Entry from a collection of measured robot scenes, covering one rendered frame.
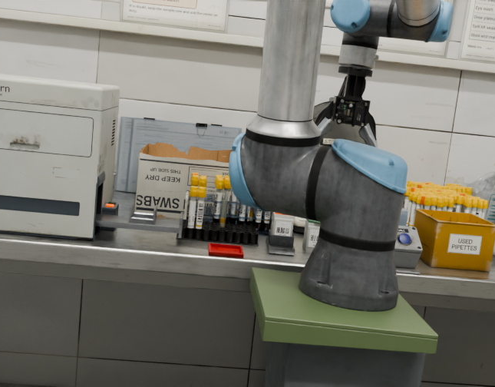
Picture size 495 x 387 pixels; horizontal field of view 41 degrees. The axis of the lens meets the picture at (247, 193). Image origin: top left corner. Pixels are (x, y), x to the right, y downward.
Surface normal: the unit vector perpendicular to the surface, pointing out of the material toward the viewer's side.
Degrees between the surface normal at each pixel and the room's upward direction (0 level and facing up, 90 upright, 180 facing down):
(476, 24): 95
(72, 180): 90
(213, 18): 94
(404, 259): 120
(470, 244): 90
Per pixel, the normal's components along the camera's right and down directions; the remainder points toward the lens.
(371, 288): 0.31, -0.11
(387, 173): 0.31, 0.15
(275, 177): -0.27, 0.14
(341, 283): -0.26, -0.19
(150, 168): 0.05, 0.21
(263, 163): -0.45, 0.22
